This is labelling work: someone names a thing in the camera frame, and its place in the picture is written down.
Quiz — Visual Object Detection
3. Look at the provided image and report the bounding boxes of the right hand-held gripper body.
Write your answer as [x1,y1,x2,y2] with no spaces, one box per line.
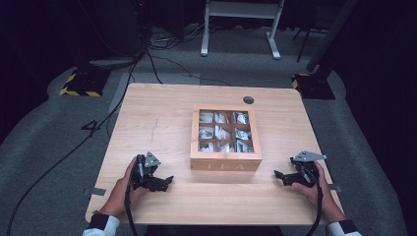
[289,149,328,189]

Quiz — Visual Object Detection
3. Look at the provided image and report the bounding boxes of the grey slanted pole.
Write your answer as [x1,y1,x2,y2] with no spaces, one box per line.
[306,0,360,74]

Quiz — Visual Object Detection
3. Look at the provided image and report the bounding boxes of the black tripod legs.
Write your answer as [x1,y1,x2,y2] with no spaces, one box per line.
[292,27,328,64]

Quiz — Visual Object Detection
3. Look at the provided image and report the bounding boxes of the black stand striped base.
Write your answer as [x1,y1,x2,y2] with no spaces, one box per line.
[59,0,146,98]
[291,38,348,100]

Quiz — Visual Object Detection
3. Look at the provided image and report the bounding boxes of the hand-held gripper black cable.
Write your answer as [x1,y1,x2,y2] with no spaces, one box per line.
[124,183,140,236]
[304,181,325,236]

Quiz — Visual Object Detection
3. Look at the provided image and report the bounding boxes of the bundle of floor cables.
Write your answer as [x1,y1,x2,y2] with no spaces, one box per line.
[147,22,211,51]

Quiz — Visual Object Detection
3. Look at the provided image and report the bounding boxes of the right hand-held gripper black cable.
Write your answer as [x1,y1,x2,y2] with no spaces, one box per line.
[304,181,325,236]

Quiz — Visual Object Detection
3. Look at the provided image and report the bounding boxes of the thin black floor cable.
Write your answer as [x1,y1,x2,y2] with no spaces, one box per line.
[146,48,231,88]

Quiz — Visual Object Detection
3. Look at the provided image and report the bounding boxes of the left hand-held gripper black cable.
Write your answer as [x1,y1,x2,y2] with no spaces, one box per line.
[124,183,140,236]

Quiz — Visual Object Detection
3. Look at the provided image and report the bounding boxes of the person's left hand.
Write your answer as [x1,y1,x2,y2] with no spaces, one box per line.
[99,156,149,218]

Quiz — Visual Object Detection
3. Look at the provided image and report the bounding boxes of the rows of tea bags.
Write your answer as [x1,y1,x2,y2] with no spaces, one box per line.
[198,110,255,154]

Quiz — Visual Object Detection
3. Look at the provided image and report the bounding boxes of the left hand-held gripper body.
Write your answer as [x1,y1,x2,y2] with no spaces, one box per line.
[131,150,162,191]

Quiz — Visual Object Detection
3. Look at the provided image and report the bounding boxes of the long black floor cable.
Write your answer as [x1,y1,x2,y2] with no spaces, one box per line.
[5,48,147,236]

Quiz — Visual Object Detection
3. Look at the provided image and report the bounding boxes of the person's right hand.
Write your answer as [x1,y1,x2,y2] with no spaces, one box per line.
[291,161,347,224]

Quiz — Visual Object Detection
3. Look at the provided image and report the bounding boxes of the wooden tea box glass lid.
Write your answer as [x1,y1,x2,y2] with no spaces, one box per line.
[190,103,264,172]

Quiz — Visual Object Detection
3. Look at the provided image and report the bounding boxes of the white metal desk frame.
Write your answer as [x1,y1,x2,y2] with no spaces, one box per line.
[200,0,286,61]

